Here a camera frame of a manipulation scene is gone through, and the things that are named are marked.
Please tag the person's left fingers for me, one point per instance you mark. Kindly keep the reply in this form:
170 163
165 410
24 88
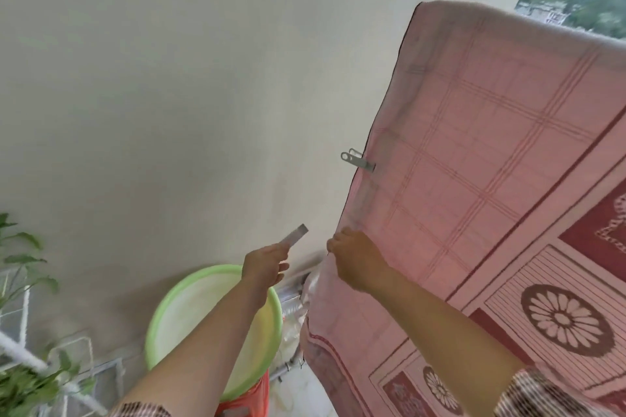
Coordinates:
282 255

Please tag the person's left hand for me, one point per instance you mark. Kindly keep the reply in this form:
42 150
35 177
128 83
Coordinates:
263 264

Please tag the person's right hand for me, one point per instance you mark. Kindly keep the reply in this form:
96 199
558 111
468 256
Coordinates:
359 259

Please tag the clear plastic bag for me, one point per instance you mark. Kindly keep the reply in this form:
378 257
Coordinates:
296 314

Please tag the green leafy plant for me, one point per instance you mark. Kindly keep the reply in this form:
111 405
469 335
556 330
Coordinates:
22 328

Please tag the person's right forearm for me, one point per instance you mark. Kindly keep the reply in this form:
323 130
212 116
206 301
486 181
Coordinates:
455 348

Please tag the green plastic basin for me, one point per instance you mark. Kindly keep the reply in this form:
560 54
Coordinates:
195 304

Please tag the white metal rack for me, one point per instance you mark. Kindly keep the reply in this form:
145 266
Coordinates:
44 358

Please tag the red plastic stool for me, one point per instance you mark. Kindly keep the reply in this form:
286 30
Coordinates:
247 399

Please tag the pink patterned bed sheet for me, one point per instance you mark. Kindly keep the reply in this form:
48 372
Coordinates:
494 196

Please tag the silver metal clothespin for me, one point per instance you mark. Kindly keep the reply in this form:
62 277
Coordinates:
295 235
358 162

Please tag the person's left forearm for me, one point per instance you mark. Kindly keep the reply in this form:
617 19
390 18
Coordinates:
195 353

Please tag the person's right fingers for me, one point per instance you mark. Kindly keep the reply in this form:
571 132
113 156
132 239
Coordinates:
337 243

